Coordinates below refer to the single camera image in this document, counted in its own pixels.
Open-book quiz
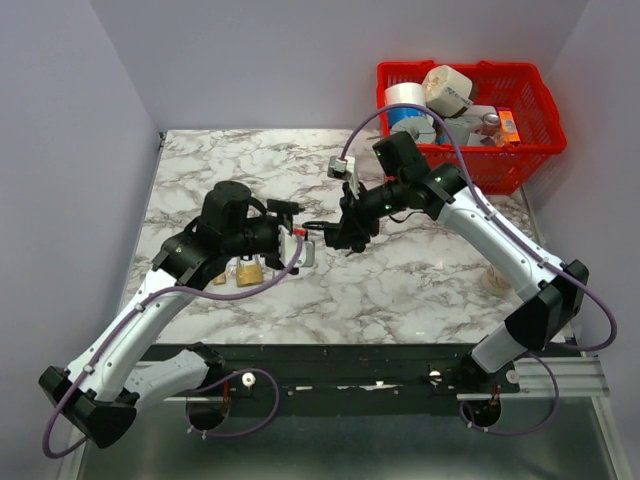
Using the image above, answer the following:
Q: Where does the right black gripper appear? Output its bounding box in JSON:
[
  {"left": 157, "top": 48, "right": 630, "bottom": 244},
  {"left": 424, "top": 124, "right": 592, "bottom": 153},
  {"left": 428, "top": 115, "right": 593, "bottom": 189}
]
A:
[{"left": 332, "top": 176, "right": 407, "bottom": 249}]

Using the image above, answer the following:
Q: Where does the black padlock with keys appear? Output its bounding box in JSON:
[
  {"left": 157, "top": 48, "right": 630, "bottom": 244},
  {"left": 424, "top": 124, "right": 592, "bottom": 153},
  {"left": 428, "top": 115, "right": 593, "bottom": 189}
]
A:
[{"left": 302, "top": 220, "right": 341, "bottom": 250}]

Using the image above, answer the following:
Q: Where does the large brass padlock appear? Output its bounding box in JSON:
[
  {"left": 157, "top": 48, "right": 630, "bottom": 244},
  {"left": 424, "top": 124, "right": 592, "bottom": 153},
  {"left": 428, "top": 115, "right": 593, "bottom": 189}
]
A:
[{"left": 235, "top": 255, "right": 264, "bottom": 288}]

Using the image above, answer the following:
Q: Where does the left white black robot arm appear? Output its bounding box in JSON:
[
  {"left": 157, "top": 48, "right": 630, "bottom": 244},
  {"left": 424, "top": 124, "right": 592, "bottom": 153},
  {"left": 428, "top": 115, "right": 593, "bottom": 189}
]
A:
[{"left": 39, "top": 181, "right": 314, "bottom": 459}]

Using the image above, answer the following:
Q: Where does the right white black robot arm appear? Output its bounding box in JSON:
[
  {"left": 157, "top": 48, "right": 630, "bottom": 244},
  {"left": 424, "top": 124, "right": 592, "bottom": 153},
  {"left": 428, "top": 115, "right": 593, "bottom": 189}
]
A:
[{"left": 323, "top": 132, "right": 589, "bottom": 392}]

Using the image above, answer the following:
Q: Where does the small brass padlock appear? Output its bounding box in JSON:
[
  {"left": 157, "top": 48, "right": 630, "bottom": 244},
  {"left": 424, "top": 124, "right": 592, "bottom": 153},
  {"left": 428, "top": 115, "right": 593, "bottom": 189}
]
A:
[{"left": 212, "top": 273, "right": 227, "bottom": 285}]

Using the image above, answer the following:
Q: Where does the white blue tape roll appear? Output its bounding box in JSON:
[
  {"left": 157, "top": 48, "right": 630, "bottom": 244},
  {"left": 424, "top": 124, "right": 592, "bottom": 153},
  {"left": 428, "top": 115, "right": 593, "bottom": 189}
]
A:
[{"left": 384, "top": 82, "right": 426, "bottom": 127}]

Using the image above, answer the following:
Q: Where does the white plastic bottle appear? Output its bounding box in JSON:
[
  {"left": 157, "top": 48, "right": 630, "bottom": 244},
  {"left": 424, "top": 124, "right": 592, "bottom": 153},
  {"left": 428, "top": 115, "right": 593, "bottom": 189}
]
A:
[{"left": 481, "top": 264, "right": 512, "bottom": 297}]

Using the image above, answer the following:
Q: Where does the grey box in basket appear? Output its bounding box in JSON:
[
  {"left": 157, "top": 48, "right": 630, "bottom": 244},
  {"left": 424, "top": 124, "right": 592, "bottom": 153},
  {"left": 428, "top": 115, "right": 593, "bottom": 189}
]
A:
[{"left": 444, "top": 116, "right": 483, "bottom": 146}]

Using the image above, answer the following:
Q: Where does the red plastic basket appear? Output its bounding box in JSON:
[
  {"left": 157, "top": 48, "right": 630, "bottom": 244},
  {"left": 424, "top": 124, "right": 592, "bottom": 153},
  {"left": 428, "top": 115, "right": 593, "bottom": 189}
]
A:
[{"left": 375, "top": 59, "right": 569, "bottom": 196}]

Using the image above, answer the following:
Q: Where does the beige paper roll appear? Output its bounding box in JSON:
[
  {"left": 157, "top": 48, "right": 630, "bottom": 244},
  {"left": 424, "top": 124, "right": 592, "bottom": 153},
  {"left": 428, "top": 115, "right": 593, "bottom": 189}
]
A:
[{"left": 422, "top": 65, "right": 476, "bottom": 117}]

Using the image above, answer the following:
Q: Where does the small metal can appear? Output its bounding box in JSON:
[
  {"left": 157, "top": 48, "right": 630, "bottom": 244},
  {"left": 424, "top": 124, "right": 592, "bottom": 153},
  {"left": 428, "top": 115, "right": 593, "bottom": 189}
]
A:
[{"left": 482, "top": 112, "right": 501, "bottom": 129}]

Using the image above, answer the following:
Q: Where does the orange small box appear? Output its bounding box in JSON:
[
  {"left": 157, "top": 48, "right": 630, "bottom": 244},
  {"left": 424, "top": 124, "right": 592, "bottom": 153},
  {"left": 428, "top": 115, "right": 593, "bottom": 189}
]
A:
[{"left": 497, "top": 108, "right": 521, "bottom": 146}]

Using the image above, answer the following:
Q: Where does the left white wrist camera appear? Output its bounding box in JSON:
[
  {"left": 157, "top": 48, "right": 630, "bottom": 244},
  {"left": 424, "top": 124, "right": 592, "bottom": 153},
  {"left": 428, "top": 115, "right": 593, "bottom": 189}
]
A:
[{"left": 278, "top": 225, "right": 315, "bottom": 268}]

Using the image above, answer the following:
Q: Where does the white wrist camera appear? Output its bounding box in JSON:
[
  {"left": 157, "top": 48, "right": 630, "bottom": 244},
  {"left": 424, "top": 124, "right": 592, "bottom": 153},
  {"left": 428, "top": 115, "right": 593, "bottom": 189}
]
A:
[
  {"left": 278, "top": 225, "right": 315, "bottom": 268},
  {"left": 327, "top": 156, "right": 360, "bottom": 199}
]

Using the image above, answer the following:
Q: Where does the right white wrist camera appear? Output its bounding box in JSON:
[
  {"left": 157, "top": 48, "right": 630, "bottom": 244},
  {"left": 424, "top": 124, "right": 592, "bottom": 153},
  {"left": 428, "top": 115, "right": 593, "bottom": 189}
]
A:
[{"left": 327, "top": 156, "right": 360, "bottom": 199}]

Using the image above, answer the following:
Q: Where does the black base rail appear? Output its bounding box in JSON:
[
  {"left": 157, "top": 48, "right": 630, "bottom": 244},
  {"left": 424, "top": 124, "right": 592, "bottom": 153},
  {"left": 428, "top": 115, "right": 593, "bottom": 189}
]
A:
[{"left": 144, "top": 342, "right": 584, "bottom": 419}]

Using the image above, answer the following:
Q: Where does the aluminium frame rail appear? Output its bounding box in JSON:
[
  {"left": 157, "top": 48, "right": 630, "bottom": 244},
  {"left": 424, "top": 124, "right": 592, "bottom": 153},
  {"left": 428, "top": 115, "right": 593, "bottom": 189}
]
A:
[{"left": 515, "top": 357, "right": 610, "bottom": 399}]

